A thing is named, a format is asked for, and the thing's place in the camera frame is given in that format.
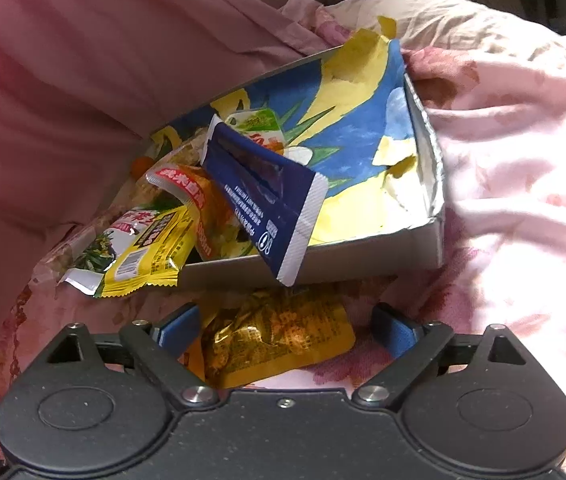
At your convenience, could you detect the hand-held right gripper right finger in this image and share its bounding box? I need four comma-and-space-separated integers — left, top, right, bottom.
353, 302, 538, 408

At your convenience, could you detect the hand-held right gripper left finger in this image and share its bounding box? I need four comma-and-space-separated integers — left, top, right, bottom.
28, 302, 218, 409

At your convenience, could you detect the colourful cardboard tray box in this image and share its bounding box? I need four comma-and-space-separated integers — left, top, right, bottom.
150, 45, 446, 291

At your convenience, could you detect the bright yellow snack packet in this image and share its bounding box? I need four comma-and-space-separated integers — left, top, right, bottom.
95, 207, 198, 298

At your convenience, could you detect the crinkled golden snack packet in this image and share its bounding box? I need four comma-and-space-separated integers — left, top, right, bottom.
198, 290, 356, 391

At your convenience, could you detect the green and white snack packet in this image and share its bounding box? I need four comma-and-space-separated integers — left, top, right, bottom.
60, 207, 164, 296

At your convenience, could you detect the orange snack packet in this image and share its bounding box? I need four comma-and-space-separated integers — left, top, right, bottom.
145, 162, 236, 263

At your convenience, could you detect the long clear snack packet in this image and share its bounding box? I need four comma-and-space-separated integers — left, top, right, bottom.
30, 210, 128, 286

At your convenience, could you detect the dark blue snack packet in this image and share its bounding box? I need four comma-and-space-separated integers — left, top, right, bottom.
202, 115, 328, 288

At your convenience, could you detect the small round orange snack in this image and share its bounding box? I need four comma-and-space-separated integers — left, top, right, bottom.
130, 157, 156, 181

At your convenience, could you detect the small green yellow snack packet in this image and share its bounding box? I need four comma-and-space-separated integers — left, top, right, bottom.
225, 109, 286, 153

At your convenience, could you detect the floral pink bed sheet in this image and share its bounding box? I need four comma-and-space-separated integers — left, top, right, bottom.
0, 0, 566, 480

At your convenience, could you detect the painted blue yellow paper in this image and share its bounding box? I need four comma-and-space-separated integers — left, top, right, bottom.
153, 30, 418, 261

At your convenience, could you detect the pink curtain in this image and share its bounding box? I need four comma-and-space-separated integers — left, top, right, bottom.
0, 0, 344, 271

